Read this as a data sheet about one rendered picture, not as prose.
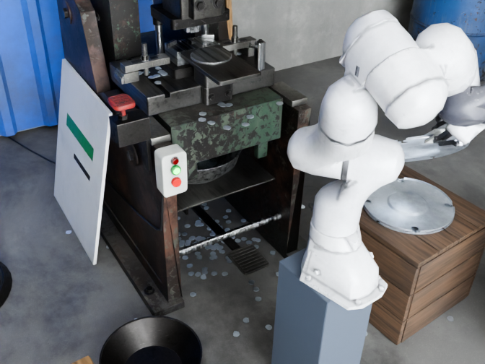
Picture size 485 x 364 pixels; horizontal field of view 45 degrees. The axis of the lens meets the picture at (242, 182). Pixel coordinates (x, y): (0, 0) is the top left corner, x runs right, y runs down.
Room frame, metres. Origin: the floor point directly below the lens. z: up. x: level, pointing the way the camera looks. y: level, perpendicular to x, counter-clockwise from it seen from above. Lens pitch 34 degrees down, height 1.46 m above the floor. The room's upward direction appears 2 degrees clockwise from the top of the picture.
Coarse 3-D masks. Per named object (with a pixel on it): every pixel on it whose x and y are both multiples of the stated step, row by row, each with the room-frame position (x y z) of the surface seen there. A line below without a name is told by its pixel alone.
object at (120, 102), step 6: (114, 96) 1.41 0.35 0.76; (120, 96) 1.41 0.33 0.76; (126, 96) 1.41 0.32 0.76; (108, 102) 1.39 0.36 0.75; (114, 102) 1.37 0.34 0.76; (120, 102) 1.37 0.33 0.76; (126, 102) 1.38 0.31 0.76; (132, 102) 1.38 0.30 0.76; (114, 108) 1.36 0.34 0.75; (120, 108) 1.35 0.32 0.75; (126, 108) 1.36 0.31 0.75; (120, 114) 1.39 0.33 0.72
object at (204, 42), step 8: (184, 40) 1.78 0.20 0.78; (192, 40) 1.78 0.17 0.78; (200, 40) 1.78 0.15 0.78; (208, 40) 1.78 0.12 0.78; (168, 48) 1.73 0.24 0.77; (176, 48) 1.71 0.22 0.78; (184, 48) 1.71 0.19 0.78; (192, 48) 1.71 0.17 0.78; (176, 56) 1.69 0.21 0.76; (176, 64) 1.69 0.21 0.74; (184, 64) 1.69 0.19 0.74
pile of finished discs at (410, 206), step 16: (384, 192) 1.57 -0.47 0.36; (400, 192) 1.56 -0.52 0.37; (416, 192) 1.57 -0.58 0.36; (432, 192) 1.58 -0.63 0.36; (368, 208) 1.48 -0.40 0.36; (384, 208) 1.48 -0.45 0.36; (400, 208) 1.48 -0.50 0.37; (416, 208) 1.48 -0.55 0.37; (432, 208) 1.49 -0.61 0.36; (448, 208) 1.49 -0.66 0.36; (384, 224) 1.41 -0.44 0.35; (400, 224) 1.40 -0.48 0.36; (416, 224) 1.40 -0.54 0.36; (432, 224) 1.41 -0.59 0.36; (448, 224) 1.42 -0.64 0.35
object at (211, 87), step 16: (208, 48) 1.70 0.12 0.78; (224, 48) 1.72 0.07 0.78; (192, 64) 1.61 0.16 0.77; (208, 64) 1.59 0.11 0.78; (224, 64) 1.60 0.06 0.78; (240, 64) 1.60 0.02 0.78; (208, 80) 1.59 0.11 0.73; (224, 80) 1.49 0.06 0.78; (240, 80) 1.51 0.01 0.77; (208, 96) 1.59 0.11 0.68; (224, 96) 1.62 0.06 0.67
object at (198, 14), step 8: (168, 0) 1.72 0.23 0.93; (176, 0) 1.67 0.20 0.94; (184, 0) 1.66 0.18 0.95; (192, 0) 1.64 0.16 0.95; (200, 0) 1.65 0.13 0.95; (208, 0) 1.67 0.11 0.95; (216, 0) 1.68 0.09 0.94; (224, 0) 1.73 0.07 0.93; (168, 8) 1.72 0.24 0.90; (176, 8) 1.67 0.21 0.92; (184, 8) 1.66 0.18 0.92; (192, 8) 1.65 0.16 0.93; (200, 8) 1.64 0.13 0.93; (208, 8) 1.67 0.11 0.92; (216, 8) 1.68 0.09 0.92; (224, 8) 1.73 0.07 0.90; (176, 16) 1.68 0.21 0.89; (184, 16) 1.66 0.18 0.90; (192, 16) 1.65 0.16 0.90; (200, 16) 1.65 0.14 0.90; (208, 16) 1.67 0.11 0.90
